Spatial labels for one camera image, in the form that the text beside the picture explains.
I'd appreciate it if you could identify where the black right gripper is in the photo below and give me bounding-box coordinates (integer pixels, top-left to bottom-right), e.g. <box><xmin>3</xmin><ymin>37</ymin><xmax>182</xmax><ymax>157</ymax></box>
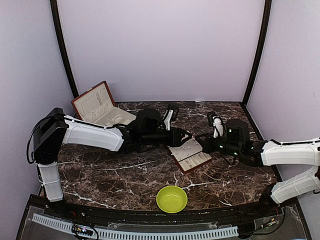
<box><xmin>195</xmin><ymin>131</ymin><xmax>242</xmax><ymax>158</ymax></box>

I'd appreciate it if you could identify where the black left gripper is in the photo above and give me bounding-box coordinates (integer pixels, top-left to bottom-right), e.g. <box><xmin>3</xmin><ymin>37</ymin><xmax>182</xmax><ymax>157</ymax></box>
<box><xmin>142</xmin><ymin>126</ymin><xmax>193</xmax><ymax>148</ymax></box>

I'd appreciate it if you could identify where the brown ring earring tray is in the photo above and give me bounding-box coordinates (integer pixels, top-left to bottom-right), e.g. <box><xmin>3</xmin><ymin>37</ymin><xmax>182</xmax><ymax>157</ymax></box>
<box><xmin>168</xmin><ymin>138</ymin><xmax>213</xmax><ymax>174</ymax></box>

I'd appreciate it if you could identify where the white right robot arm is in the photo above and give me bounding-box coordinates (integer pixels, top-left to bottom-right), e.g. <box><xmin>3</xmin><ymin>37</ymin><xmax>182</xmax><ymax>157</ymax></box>
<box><xmin>195</xmin><ymin>119</ymin><xmax>320</xmax><ymax>217</ymax></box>

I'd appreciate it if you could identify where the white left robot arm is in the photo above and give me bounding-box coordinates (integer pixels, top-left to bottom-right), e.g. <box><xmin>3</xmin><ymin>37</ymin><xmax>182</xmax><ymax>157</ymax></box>
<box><xmin>26</xmin><ymin>107</ymin><xmax>193</xmax><ymax>218</ymax></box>

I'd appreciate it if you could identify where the brown wooden jewelry box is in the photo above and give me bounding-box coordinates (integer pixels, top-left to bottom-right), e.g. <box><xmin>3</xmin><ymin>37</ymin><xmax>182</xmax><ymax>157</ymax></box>
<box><xmin>71</xmin><ymin>81</ymin><xmax>136</xmax><ymax>127</ymax></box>

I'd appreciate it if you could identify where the green bowl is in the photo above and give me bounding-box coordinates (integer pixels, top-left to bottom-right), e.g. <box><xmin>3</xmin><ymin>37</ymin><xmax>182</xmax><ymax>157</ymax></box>
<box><xmin>156</xmin><ymin>185</ymin><xmax>188</xmax><ymax>214</ymax></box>

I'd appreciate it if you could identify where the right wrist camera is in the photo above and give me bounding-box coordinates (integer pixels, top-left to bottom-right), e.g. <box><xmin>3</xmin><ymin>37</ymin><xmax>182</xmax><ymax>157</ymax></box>
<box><xmin>207</xmin><ymin>111</ymin><xmax>226</xmax><ymax>138</ymax></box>

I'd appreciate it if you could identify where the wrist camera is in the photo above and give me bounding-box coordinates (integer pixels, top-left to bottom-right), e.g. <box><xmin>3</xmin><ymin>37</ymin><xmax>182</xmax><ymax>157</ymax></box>
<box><xmin>207</xmin><ymin>111</ymin><xmax>226</xmax><ymax>138</ymax></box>
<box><xmin>162</xmin><ymin>104</ymin><xmax>180</xmax><ymax>131</ymax></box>

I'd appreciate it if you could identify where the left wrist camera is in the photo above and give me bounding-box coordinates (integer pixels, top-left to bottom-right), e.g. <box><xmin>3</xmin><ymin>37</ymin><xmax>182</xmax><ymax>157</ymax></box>
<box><xmin>162</xmin><ymin>104</ymin><xmax>180</xmax><ymax>131</ymax></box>

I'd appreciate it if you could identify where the white slotted cable duct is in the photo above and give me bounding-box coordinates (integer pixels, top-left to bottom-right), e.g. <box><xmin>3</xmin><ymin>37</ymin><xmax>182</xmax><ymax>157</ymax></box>
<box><xmin>31</xmin><ymin>213</ymin><xmax>239</xmax><ymax>240</ymax></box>

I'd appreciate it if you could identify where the black right frame post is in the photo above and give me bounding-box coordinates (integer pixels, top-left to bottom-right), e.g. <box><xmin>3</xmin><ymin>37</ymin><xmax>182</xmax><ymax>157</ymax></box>
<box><xmin>241</xmin><ymin>0</ymin><xmax>272</xmax><ymax>108</ymax></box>

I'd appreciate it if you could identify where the black frame post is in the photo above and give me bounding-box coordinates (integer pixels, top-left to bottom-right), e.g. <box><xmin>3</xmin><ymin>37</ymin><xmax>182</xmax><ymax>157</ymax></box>
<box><xmin>241</xmin><ymin>0</ymin><xmax>272</xmax><ymax>108</ymax></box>
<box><xmin>49</xmin><ymin>0</ymin><xmax>79</xmax><ymax>98</ymax></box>

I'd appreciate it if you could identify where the black left frame post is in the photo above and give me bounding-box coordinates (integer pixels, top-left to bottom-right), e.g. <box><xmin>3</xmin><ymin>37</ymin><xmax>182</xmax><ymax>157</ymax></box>
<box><xmin>49</xmin><ymin>0</ymin><xmax>79</xmax><ymax>98</ymax></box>

